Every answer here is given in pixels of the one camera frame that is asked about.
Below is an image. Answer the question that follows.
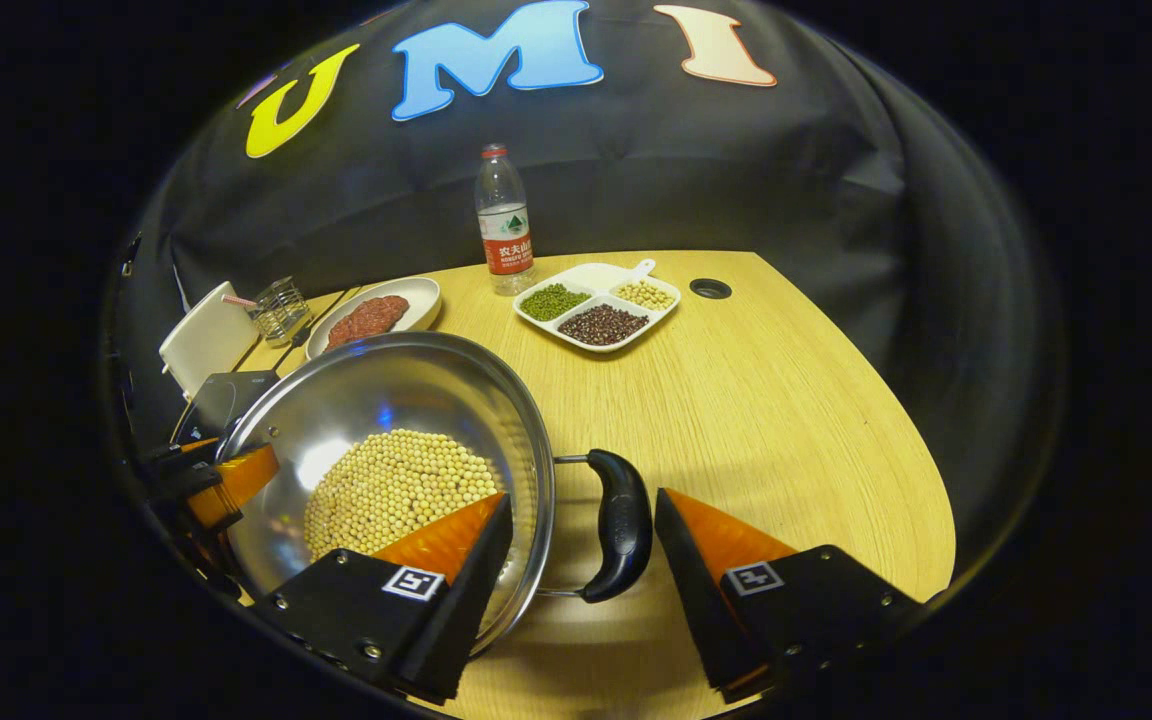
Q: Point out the pile of yellow soybeans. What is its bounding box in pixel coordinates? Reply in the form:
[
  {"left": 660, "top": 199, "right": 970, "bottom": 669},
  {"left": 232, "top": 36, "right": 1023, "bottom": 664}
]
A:
[{"left": 303, "top": 429, "right": 505, "bottom": 561}]

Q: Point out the stainless steel pot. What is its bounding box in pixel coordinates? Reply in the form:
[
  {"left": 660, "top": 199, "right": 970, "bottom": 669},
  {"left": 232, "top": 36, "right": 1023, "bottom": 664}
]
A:
[{"left": 219, "top": 331, "right": 655, "bottom": 656}]

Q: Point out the black power cable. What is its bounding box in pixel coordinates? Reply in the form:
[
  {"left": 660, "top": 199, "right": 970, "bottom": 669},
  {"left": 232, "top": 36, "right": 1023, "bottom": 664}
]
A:
[{"left": 271, "top": 288, "right": 362, "bottom": 376}]

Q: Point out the white divided dish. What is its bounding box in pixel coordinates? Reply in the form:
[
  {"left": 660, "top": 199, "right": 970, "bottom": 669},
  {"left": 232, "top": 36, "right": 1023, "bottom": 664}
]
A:
[{"left": 513, "top": 259, "right": 682, "bottom": 354}]

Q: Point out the heap of green mung beans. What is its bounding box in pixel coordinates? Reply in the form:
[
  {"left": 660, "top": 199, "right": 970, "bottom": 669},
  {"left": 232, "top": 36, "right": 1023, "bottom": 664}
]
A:
[{"left": 520, "top": 283, "right": 590, "bottom": 322}]

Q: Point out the white oval plate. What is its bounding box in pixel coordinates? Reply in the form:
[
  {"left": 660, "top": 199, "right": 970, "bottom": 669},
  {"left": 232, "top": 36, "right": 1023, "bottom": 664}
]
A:
[{"left": 305, "top": 277, "right": 443, "bottom": 361}]

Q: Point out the black backdrop cloth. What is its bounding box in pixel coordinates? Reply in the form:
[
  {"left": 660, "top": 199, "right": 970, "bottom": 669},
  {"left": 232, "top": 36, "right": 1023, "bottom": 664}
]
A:
[{"left": 111, "top": 0, "right": 1067, "bottom": 601}]

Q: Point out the white toaster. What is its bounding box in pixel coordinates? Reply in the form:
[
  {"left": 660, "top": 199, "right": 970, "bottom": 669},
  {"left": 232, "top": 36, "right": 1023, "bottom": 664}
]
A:
[{"left": 158, "top": 281, "right": 262, "bottom": 399}]

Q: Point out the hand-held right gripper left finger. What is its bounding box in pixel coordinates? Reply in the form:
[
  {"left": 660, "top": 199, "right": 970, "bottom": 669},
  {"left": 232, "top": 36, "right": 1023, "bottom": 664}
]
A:
[{"left": 254, "top": 492, "right": 515, "bottom": 704}]

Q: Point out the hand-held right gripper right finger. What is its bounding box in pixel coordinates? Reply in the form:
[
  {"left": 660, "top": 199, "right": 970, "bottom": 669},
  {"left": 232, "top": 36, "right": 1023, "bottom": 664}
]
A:
[{"left": 654, "top": 487, "right": 927, "bottom": 704}]

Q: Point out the black induction cooktop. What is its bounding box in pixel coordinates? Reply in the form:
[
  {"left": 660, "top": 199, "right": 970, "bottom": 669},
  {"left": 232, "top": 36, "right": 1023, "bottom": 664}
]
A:
[{"left": 171, "top": 370, "right": 282, "bottom": 446}]

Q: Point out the wire mesh utensil holder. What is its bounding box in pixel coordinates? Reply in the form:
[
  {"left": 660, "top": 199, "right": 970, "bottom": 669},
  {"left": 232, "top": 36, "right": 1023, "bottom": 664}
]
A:
[{"left": 254, "top": 276, "right": 314, "bottom": 347}]

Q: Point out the plastic water bottle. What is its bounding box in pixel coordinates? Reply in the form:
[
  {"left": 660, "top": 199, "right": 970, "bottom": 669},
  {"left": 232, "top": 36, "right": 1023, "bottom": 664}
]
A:
[{"left": 475, "top": 144, "right": 537, "bottom": 297}]

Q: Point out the small heap of soybeans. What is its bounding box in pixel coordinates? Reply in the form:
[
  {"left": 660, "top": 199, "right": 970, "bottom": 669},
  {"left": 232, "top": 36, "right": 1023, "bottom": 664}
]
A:
[{"left": 616, "top": 281, "right": 675, "bottom": 310}]

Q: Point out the heap of red beans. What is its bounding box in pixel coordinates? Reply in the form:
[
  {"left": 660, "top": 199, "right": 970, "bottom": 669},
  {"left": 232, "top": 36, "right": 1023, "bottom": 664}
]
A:
[{"left": 558, "top": 304, "right": 650, "bottom": 347}]

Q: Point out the red meat slice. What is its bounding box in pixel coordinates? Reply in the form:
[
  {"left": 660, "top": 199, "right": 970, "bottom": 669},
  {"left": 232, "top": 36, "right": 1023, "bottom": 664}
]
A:
[{"left": 326, "top": 295, "right": 411, "bottom": 351}]

